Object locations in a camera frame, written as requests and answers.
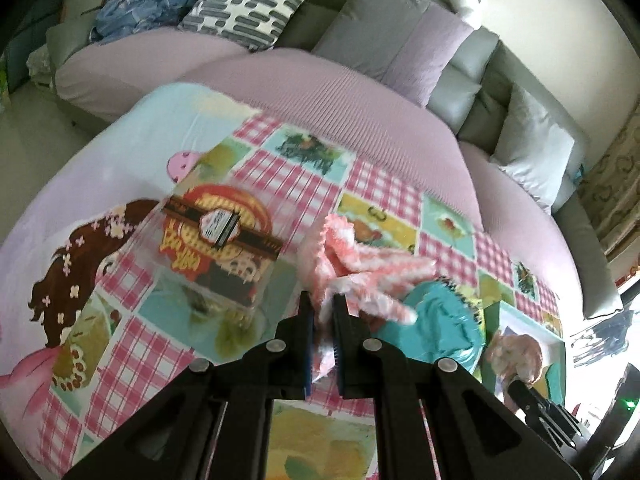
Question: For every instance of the grey sofa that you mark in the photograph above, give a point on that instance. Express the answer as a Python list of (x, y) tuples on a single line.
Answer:
[(470, 95)]

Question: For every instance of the patterned beige curtain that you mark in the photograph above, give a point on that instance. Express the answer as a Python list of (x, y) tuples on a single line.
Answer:
[(615, 185)]

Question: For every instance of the pink floral cloth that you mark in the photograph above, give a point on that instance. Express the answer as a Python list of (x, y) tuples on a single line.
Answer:
[(515, 355)]

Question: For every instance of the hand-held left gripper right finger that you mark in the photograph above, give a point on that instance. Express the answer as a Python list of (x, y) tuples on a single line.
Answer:
[(341, 350)]

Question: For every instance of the teal shallow cardboard box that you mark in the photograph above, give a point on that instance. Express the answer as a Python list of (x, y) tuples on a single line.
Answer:
[(492, 325)]

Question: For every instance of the black white patterned pillow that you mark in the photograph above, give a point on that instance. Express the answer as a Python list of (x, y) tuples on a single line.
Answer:
[(250, 5)]

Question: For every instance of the pink ribbed sofa cover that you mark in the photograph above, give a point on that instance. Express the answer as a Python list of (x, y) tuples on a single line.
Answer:
[(325, 90)]

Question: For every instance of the pink white fluffy cloth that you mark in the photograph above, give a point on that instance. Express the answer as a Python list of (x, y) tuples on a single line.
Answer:
[(345, 260)]

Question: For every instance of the pink checkered printed tablecloth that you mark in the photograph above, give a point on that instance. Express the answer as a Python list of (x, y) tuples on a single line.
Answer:
[(280, 180)]

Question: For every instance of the clear plastic box orange label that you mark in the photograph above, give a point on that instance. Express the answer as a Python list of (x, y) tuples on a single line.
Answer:
[(215, 240)]

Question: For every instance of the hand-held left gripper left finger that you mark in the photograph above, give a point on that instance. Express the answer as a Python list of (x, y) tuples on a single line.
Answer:
[(307, 350)]

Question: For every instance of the purple grey pillow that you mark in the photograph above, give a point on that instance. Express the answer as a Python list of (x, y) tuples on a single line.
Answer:
[(380, 35)]

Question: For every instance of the teal towel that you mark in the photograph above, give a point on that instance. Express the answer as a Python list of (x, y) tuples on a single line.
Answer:
[(440, 325)]

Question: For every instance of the light grey pillow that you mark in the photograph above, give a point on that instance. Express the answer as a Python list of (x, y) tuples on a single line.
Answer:
[(535, 150)]

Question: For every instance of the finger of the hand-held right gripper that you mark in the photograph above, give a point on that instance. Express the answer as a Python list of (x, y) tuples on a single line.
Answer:
[(530, 400)]

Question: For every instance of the blue clothing pile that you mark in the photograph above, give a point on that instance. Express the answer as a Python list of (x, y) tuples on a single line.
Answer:
[(145, 5)]

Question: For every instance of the lavender printed sheet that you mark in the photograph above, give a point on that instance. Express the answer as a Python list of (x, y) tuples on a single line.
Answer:
[(125, 160)]

